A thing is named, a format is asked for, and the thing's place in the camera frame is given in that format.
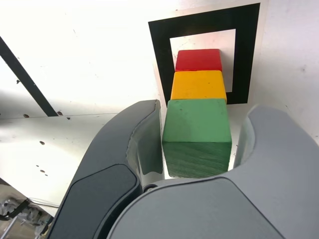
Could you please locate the black tape square outline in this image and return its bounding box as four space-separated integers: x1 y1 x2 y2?
148 2 261 106

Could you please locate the black tape strip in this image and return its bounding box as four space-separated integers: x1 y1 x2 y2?
0 36 59 118

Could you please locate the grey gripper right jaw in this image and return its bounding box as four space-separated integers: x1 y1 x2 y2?
106 104 319 239

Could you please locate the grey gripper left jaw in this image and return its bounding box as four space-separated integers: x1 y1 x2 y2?
46 99 166 239

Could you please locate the red cube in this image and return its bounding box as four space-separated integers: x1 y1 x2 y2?
175 48 223 73

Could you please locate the green cube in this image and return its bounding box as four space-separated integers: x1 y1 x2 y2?
161 98 233 179

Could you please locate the yellow cube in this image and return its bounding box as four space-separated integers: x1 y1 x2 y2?
170 70 228 104

